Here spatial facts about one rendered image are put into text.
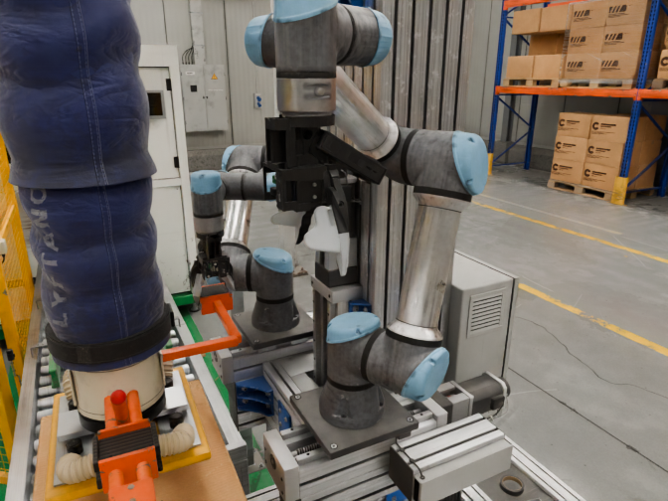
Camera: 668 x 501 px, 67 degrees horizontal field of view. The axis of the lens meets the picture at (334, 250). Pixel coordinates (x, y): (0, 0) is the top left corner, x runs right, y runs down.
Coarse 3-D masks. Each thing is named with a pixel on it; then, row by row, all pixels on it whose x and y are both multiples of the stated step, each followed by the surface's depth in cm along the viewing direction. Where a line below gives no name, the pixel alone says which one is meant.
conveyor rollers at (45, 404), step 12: (48, 360) 231; (180, 360) 231; (48, 372) 223; (60, 372) 225; (48, 384) 215; (60, 384) 211; (48, 396) 208; (48, 408) 201; (36, 432) 184; (36, 444) 177; (36, 456) 171
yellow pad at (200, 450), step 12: (180, 372) 125; (168, 384) 115; (180, 384) 119; (192, 396) 116; (192, 408) 112; (156, 420) 107; (168, 420) 107; (180, 420) 104; (192, 420) 107; (204, 432) 104; (204, 444) 100; (168, 456) 97; (180, 456) 97; (192, 456) 98; (204, 456) 98; (168, 468) 96
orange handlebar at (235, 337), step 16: (224, 320) 125; (240, 336) 118; (176, 352) 111; (192, 352) 113; (128, 400) 95; (112, 416) 90; (144, 464) 79; (112, 480) 76; (144, 480) 75; (112, 496) 72; (128, 496) 72; (144, 496) 72
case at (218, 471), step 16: (192, 384) 143; (48, 416) 129; (208, 416) 129; (48, 432) 123; (208, 432) 123; (48, 448) 118; (224, 448) 118; (192, 464) 113; (208, 464) 113; (224, 464) 113; (160, 480) 108; (176, 480) 108; (192, 480) 108; (208, 480) 108; (224, 480) 108; (96, 496) 104; (160, 496) 104; (176, 496) 104; (192, 496) 104; (208, 496) 104; (224, 496) 104; (240, 496) 104
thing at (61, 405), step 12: (60, 396) 116; (60, 408) 111; (72, 408) 108; (60, 444) 100; (72, 444) 96; (84, 444) 100; (48, 456) 98; (60, 456) 97; (48, 468) 94; (48, 480) 92; (48, 492) 89; (60, 492) 89; (72, 492) 89; (84, 492) 90; (96, 492) 91
